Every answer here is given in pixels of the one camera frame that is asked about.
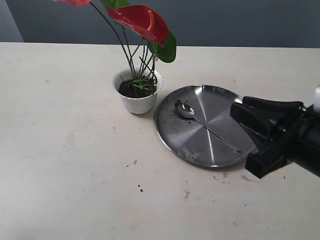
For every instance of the round stainless steel plate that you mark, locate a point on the round stainless steel plate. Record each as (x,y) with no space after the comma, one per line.
(191,141)

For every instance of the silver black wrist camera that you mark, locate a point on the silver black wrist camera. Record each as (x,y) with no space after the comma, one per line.
(316,104)

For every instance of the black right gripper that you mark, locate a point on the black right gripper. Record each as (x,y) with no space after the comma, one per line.
(279,125)

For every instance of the silver metal spoon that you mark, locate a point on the silver metal spoon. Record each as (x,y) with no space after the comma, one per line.
(186,111)

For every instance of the red artificial anthurium flower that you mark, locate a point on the red artificial anthurium flower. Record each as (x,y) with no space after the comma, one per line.
(157,41)

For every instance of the white scalloped flower pot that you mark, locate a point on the white scalloped flower pot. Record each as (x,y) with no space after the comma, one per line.
(137,106)

